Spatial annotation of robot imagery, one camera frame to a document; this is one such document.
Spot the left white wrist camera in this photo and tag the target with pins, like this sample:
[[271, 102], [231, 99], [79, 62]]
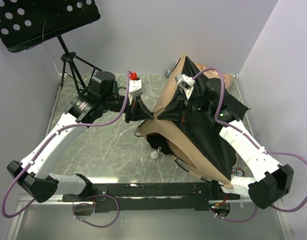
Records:
[[136, 85]]

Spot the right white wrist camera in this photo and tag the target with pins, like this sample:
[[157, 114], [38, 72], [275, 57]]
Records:
[[186, 83]]

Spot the tan black pet tent fabric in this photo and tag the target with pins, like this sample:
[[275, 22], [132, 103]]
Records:
[[197, 141]]

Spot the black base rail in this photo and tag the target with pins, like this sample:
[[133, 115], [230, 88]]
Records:
[[153, 196]]

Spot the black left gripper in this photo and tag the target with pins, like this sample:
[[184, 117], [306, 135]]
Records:
[[138, 111]]

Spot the red owl toy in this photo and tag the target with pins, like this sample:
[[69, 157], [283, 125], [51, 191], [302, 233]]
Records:
[[238, 172]]

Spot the teal double pet bowl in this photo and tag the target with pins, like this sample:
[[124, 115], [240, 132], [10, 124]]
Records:
[[114, 86]]

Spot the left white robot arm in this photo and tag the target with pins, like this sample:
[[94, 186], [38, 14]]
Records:
[[99, 104]]

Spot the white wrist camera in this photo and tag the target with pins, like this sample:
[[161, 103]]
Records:
[[186, 83], [136, 85]]

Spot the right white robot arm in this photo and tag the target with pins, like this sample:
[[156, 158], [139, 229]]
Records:
[[201, 124]]

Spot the white pompom toy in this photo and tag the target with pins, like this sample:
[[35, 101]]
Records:
[[156, 153]]

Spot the black music stand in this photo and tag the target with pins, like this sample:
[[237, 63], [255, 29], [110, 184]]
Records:
[[25, 24]]

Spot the black grey microphone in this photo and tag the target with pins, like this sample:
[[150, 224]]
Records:
[[167, 73]]

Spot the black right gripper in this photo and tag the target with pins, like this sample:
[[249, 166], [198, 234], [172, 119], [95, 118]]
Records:
[[178, 109]]

